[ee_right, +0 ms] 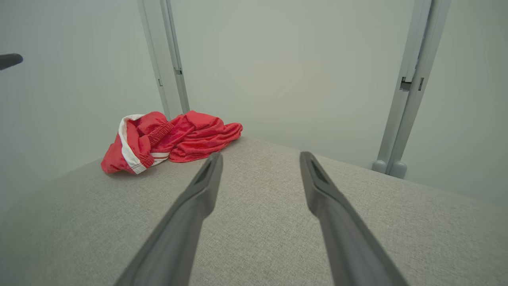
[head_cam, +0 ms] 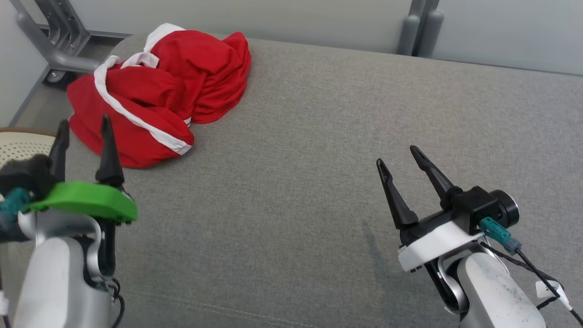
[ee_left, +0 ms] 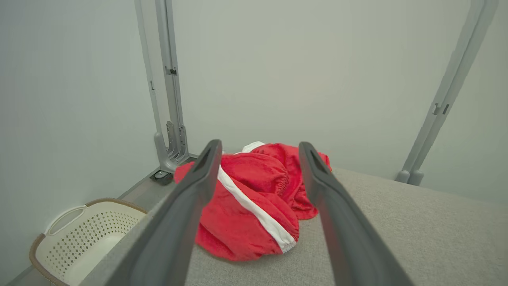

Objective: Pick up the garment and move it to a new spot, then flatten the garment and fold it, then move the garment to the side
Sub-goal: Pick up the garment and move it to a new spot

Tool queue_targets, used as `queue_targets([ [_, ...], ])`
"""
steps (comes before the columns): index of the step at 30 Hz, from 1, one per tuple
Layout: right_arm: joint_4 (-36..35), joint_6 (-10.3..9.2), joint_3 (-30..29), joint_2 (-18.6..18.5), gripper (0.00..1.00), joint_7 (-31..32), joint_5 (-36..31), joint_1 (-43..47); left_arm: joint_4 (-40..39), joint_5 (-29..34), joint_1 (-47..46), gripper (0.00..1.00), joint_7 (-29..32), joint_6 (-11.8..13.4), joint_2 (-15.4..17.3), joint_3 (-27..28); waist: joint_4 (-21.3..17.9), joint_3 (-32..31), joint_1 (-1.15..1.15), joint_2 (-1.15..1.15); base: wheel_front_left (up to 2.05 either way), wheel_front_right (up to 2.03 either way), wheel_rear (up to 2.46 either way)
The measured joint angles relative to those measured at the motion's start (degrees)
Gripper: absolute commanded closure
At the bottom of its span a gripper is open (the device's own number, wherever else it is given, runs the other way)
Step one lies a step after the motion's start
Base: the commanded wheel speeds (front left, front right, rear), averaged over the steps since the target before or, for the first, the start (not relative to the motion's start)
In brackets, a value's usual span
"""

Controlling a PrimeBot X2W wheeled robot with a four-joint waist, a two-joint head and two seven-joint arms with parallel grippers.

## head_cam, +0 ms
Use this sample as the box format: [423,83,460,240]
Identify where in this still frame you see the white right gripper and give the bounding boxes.
[376,145,487,274]

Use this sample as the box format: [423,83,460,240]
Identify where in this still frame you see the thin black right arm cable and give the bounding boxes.
[481,241,583,326]

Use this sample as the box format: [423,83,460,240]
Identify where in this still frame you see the teal left camera connector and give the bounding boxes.
[0,188,32,224]

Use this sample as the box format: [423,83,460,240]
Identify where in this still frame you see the white cable label tag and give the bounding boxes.
[535,280,571,311]

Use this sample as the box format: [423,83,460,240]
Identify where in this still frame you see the red shorts with white stripe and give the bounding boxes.
[67,54,195,169]

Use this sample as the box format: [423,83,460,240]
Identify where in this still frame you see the cream perforated laundry basket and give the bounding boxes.
[0,128,57,167]

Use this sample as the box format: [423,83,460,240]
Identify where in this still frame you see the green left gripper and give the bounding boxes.
[23,114,138,225]

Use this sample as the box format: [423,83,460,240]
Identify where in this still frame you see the grey metal support frame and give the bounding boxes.
[9,0,102,83]

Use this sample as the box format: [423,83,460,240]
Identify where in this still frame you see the grey partition post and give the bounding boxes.
[396,0,429,56]
[417,0,445,58]

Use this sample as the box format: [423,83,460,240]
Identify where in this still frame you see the teal right camera connector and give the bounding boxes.
[479,217,522,255]

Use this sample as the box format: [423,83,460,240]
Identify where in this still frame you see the teal camera connector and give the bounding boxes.
[479,217,522,255]
[0,188,32,224]

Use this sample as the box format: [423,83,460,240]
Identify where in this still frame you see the black caster wheel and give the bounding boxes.
[46,68,79,90]

